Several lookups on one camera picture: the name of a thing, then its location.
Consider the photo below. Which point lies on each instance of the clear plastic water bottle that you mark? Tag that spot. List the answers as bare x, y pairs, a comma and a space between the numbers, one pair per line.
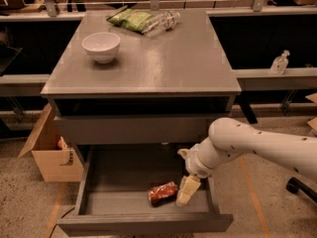
160, 23

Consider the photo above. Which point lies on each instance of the grey metal rail shelf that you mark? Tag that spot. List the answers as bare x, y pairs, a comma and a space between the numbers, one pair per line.
249, 80

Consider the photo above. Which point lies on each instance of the brown cardboard box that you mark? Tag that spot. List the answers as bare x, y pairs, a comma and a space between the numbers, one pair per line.
56, 162

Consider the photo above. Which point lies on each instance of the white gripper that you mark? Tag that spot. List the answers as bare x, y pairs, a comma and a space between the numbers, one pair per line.
194, 165

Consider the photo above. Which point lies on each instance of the grey drawer cabinet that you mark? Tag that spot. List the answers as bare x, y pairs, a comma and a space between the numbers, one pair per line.
180, 72

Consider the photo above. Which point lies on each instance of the closed grey top drawer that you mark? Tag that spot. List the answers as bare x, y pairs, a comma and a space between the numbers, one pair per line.
134, 129

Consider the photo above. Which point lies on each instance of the black office chair base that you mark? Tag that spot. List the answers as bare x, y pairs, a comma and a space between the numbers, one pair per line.
294, 185

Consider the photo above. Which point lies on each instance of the open grey middle drawer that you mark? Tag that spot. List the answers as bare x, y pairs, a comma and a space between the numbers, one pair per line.
113, 195

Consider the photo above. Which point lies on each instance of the white ceramic bowl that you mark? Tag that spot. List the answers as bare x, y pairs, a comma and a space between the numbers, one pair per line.
102, 47

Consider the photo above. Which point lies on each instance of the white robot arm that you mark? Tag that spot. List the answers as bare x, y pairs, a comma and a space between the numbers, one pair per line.
228, 138

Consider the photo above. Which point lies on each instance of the clear hand sanitizer bottle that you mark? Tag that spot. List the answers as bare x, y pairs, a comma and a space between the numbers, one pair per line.
280, 63

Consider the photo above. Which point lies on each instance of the red coke can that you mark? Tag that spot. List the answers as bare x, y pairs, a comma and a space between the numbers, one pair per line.
162, 193

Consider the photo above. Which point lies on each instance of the green chip bag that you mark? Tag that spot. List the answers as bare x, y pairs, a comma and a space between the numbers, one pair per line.
129, 19

